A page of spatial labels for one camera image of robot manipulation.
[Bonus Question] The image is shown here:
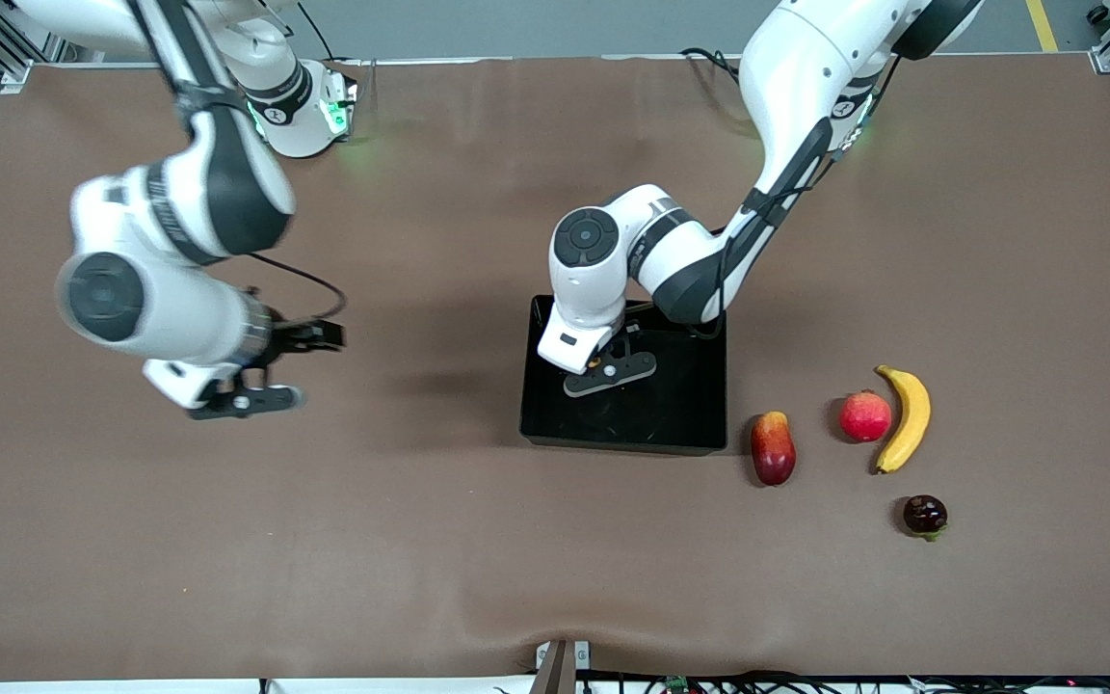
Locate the black plastic box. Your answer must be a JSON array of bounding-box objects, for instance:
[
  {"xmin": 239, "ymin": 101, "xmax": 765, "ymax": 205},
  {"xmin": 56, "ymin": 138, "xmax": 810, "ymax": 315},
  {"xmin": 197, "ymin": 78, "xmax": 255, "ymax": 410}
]
[{"xmin": 519, "ymin": 294, "xmax": 729, "ymax": 457}]

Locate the yellow banana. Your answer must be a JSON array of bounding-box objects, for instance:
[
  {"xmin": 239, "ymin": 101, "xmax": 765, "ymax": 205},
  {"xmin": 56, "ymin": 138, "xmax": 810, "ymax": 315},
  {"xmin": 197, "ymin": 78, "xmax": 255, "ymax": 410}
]
[{"xmin": 873, "ymin": 364, "xmax": 932, "ymax": 475}]

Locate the large red round apple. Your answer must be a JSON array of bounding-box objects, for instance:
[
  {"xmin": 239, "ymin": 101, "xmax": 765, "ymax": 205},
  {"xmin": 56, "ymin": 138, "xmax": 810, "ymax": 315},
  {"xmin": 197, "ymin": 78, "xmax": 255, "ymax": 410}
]
[{"xmin": 838, "ymin": 389, "xmax": 894, "ymax": 443}]

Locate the red yellow mango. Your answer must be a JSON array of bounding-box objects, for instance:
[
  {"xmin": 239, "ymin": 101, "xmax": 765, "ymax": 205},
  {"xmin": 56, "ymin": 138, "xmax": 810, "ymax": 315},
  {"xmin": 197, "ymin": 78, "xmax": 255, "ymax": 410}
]
[{"xmin": 751, "ymin": 411, "xmax": 798, "ymax": 487}]

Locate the brown table mat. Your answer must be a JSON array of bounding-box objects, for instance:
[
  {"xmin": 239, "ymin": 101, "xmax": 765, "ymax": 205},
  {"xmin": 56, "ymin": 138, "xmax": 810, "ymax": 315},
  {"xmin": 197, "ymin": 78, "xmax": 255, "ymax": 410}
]
[{"xmin": 0, "ymin": 53, "xmax": 1110, "ymax": 687}]

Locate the dark purple mangosteen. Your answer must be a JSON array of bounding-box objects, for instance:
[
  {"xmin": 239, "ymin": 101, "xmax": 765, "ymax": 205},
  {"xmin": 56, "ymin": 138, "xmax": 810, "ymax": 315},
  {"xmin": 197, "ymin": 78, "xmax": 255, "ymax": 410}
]
[{"xmin": 903, "ymin": 494, "xmax": 949, "ymax": 542}]

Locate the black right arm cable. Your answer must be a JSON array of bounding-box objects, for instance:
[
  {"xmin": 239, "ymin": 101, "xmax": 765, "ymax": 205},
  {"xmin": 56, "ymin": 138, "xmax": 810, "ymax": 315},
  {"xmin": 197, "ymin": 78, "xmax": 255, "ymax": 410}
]
[{"xmin": 131, "ymin": 0, "xmax": 348, "ymax": 329}]

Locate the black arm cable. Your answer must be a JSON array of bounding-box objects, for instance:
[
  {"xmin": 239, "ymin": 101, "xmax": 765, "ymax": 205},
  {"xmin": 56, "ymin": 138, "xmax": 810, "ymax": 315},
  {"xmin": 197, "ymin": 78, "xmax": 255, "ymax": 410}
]
[
  {"xmin": 685, "ymin": 53, "xmax": 903, "ymax": 340},
  {"xmin": 131, "ymin": 0, "xmax": 348, "ymax": 329}
]

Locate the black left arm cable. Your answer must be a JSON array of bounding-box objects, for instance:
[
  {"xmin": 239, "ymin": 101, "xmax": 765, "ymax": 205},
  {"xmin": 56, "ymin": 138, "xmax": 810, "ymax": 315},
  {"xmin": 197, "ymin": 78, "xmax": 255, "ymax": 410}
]
[{"xmin": 685, "ymin": 53, "xmax": 903, "ymax": 340}]

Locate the black base cable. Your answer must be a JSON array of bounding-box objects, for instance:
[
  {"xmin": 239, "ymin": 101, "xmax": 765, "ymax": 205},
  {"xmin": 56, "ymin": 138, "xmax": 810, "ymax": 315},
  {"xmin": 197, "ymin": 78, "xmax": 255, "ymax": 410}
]
[
  {"xmin": 300, "ymin": 0, "xmax": 344, "ymax": 64},
  {"xmin": 680, "ymin": 46, "xmax": 744, "ymax": 88}
]

